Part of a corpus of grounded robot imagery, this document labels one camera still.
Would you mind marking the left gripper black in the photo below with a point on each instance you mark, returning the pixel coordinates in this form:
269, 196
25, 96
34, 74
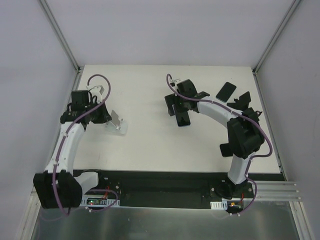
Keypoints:
104, 116

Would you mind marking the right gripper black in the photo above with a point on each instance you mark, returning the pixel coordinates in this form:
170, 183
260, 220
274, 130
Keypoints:
172, 102

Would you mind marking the white folding phone stand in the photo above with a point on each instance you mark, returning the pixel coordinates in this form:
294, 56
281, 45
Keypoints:
117, 125

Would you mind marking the black round base phone holder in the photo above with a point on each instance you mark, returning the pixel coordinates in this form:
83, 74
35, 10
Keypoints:
252, 114

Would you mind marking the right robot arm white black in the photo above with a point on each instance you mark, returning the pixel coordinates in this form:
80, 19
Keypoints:
244, 133

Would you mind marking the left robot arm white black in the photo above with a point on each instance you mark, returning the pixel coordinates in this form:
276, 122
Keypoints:
56, 186

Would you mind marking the black phone teal edge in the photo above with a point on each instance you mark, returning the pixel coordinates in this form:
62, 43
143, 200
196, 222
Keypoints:
226, 92

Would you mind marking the black phone near front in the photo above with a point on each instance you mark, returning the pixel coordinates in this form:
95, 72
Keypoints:
225, 150

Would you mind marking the black folding phone stand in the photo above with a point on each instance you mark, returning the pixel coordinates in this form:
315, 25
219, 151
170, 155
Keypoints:
241, 103

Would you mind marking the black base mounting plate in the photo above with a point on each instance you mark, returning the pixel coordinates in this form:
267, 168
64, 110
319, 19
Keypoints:
176, 190

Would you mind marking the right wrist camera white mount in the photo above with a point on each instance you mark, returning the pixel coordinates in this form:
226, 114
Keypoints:
173, 82

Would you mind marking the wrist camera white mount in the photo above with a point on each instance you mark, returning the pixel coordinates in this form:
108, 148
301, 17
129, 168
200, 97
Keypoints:
173, 82
96, 92

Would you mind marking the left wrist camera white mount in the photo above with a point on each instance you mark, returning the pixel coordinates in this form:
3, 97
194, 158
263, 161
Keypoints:
96, 92

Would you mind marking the left aluminium frame post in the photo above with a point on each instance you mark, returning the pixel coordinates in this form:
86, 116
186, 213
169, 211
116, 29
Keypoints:
59, 34

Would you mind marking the aluminium frame post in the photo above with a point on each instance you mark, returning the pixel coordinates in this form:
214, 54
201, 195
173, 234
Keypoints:
59, 34
293, 7

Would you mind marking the left white cable duct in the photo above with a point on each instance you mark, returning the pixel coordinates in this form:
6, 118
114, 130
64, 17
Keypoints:
98, 202

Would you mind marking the white cable duct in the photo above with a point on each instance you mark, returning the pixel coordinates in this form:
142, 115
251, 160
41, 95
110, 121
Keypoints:
98, 202
219, 205

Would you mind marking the right white cable duct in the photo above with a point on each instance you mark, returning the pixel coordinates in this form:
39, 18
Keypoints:
219, 205

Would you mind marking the right aluminium frame post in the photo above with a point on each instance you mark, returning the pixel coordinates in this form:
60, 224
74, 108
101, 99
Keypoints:
293, 7

